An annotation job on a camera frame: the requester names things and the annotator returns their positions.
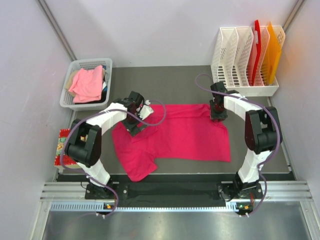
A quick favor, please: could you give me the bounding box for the magenta t shirt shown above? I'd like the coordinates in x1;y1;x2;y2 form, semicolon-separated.
112;104;231;182

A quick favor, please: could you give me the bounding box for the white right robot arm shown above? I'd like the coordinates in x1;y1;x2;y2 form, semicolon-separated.
209;82;282;198

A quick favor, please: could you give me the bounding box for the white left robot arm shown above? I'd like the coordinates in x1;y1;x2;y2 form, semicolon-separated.
64;91;154;199

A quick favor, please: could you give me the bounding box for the light pink t shirt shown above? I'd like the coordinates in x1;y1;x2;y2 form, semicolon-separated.
68;65;105;104

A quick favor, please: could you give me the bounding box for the white plastic laundry basket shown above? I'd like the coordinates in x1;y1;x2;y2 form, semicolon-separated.
59;57;113;111

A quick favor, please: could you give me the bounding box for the white file organiser rack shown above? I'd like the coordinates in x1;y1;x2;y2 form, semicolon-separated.
210;26;279;97

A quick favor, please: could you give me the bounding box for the red and green book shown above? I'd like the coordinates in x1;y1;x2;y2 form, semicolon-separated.
54;128;79;171

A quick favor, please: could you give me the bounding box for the red plastic folder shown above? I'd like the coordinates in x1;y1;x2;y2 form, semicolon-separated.
247;19;262;86

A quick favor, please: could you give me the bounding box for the beige cloth in basket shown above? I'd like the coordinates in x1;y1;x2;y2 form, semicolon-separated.
64;70;78;97

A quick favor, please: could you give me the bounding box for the orange plastic folder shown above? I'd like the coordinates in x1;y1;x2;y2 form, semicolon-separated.
261;22;282;86

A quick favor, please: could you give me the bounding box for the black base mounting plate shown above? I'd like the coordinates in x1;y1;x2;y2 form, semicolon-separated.
84;173;253;208

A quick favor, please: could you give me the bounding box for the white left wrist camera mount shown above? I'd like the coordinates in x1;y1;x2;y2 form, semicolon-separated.
138;100;154;120

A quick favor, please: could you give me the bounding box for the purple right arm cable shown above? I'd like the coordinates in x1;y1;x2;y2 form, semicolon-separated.
194;73;280;217

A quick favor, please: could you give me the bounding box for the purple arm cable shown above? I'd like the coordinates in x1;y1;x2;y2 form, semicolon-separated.
194;73;280;217
61;99;168;219

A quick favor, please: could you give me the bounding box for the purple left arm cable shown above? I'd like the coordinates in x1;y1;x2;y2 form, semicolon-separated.
61;99;168;219

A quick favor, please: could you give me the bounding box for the grey slotted cable duct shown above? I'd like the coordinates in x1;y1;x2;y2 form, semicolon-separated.
50;201;250;213

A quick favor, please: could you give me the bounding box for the aluminium frame rail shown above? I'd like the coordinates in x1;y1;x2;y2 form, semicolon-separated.
40;180;313;202

